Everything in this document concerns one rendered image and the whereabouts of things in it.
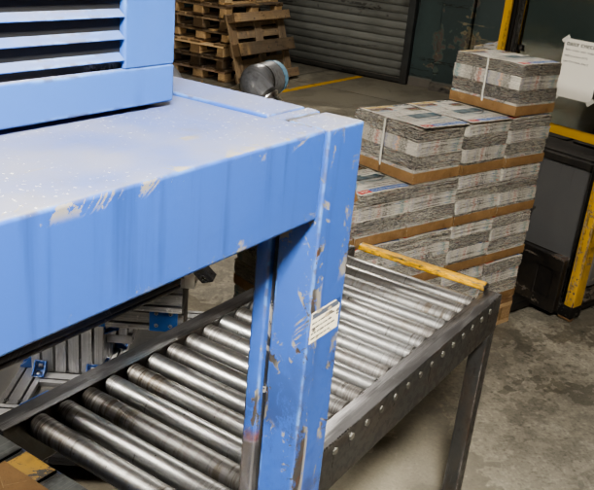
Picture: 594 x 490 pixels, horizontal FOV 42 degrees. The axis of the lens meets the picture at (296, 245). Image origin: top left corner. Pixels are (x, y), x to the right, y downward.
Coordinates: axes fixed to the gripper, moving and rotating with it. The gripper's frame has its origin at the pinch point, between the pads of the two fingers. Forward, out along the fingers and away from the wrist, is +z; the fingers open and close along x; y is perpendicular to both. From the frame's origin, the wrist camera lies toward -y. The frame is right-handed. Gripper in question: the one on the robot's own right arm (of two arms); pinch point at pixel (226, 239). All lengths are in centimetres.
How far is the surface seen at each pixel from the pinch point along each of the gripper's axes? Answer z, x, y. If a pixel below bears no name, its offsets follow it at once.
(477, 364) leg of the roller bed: 42, -48, -54
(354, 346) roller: -9, -42, -29
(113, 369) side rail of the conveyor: -57, -11, -16
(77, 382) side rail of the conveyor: -66, -9, -15
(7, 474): -94, -23, -20
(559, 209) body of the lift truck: 238, -13, -48
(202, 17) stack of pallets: 544, 456, 161
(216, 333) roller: -28.2, -15.4, -18.0
